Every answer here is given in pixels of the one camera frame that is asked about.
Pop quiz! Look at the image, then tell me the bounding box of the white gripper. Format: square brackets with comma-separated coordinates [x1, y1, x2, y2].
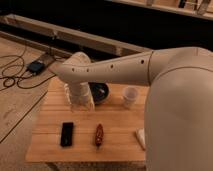
[64, 83, 95, 112]

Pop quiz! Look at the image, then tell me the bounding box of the dark ceramic bowl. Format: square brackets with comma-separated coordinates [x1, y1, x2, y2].
[89, 83, 109, 105]

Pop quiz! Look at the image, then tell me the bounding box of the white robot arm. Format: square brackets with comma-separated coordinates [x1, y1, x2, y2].
[55, 47, 213, 171]

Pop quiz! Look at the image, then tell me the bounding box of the black rectangular remote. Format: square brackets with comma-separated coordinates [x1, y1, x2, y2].
[60, 122, 74, 147]

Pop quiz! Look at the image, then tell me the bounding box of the red brown snack bar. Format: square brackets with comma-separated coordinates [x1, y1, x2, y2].
[95, 124, 104, 147]

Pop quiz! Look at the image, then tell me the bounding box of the white plastic cup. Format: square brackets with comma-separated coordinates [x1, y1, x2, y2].
[122, 86, 138, 108]

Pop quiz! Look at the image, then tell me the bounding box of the blue power adapter box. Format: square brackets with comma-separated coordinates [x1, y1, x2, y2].
[27, 61, 45, 74]

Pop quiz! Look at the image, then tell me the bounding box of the white cloth piece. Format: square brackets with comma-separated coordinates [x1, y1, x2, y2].
[136, 129, 146, 150]

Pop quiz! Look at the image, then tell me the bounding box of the black floor cable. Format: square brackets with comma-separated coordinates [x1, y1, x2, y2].
[0, 43, 68, 144]

